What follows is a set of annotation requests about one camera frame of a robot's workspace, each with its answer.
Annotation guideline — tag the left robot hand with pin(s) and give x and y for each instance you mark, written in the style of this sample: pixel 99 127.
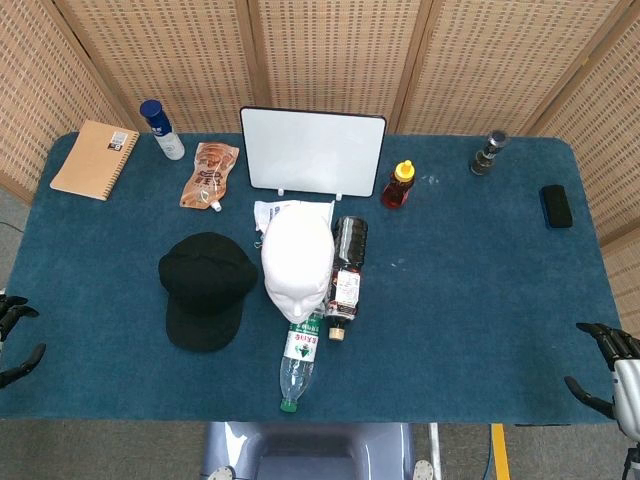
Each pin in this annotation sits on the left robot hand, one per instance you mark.
pixel 15 310

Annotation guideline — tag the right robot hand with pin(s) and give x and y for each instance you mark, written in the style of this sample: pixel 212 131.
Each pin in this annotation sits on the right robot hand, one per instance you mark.
pixel 627 385

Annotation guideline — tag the black cap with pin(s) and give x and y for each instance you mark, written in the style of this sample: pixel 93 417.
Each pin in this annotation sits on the black cap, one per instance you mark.
pixel 205 285

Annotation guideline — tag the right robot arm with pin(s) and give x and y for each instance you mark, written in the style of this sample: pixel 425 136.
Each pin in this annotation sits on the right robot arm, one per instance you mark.
pixel 634 462

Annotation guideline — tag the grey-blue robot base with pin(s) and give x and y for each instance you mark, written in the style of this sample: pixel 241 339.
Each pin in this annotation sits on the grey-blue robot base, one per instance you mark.
pixel 305 450

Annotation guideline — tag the white mannequin head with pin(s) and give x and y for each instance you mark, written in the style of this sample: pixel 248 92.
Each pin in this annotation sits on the white mannequin head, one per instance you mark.
pixel 297 260

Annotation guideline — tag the brown spiral notebook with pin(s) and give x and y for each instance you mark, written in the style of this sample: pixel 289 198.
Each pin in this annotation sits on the brown spiral notebook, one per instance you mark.
pixel 92 160

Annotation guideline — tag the black eraser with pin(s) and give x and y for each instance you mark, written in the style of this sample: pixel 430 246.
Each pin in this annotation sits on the black eraser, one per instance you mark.
pixel 556 207

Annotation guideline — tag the blue table mat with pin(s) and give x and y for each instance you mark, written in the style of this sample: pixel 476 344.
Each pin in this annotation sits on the blue table mat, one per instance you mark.
pixel 450 300

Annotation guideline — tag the white metal pole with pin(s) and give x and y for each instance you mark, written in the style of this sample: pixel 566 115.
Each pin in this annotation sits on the white metal pole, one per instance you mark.
pixel 434 450

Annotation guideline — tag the white bottle blue cap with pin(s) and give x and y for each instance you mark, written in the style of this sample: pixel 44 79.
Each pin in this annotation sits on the white bottle blue cap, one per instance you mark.
pixel 162 135

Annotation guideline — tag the orange spout pouch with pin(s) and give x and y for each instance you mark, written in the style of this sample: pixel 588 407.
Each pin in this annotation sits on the orange spout pouch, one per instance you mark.
pixel 207 177

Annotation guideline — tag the glass pepper grinder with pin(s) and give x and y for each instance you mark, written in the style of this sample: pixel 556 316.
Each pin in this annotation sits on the glass pepper grinder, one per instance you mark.
pixel 487 157

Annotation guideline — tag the white plastic packet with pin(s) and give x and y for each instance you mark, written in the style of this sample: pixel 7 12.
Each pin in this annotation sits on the white plastic packet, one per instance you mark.
pixel 267 212

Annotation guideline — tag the clear water bottle green label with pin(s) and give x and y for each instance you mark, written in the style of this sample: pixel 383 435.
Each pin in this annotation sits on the clear water bottle green label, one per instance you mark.
pixel 300 360

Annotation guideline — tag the honey bottle yellow cap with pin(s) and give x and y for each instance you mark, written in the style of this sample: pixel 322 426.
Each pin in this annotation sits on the honey bottle yellow cap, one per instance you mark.
pixel 397 192

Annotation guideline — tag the dark soy sauce bottle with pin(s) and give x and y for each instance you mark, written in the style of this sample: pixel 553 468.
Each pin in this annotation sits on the dark soy sauce bottle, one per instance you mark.
pixel 350 260

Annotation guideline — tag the small white whiteboard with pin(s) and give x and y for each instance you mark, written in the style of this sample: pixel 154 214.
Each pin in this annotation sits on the small white whiteboard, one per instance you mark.
pixel 312 152

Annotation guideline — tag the woven folding screen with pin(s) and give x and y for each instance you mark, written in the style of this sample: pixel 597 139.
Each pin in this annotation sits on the woven folding screen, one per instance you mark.
pixel 325 50

